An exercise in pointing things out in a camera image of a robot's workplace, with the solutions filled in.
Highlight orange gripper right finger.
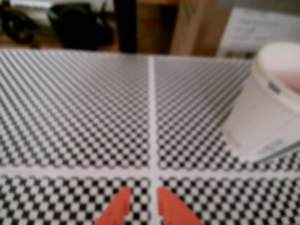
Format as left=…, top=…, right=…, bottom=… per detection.
left=157, top=187, right=204, bottom=225

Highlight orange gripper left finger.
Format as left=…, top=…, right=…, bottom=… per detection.
left=94, top=187, right=131, bottom=225

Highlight white paper cup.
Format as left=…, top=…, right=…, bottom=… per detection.
left=222, top=41, right=300, bottom=165

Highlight checkerboard paper sheet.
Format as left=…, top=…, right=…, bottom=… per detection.
left=0, top=171, right=157, bottom=225
left=154, top=172, right=300, bottom=225
left=0, top=48, right=155, bottom=169
left=150, top=55, right=300, bottom=172

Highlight cardboard box with white label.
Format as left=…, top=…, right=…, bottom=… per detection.
left=170, top=0, right=300, bottom=59

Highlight black furniture leg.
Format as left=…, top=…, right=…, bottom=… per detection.
left=114, top=0, right=138, bottom=53

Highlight black coiled cables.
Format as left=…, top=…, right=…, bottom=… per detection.
left=0, top=4, right=42, bottom=45

